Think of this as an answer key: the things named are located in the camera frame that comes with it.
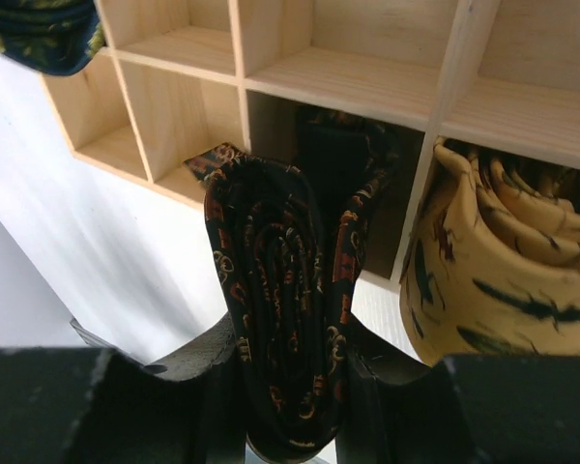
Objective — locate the rolled gold patterned tie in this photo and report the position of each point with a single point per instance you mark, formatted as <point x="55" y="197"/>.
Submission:
<point x="494" y="266"/>

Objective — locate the dark key-patterned tie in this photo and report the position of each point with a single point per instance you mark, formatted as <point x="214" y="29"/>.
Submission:
<point x="289" y="243"/>

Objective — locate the wooden compartment box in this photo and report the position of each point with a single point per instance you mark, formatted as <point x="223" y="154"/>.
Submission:
<point x="179" y="77"/>

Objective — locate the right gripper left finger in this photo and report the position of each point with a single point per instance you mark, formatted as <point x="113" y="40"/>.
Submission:
<point x="95" y="405"/>

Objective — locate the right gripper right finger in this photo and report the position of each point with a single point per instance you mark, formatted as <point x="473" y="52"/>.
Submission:
<point x="465" y="409"/>

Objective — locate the rolled dark green tie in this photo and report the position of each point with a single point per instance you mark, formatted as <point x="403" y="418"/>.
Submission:
<point x="58" y="38"/>

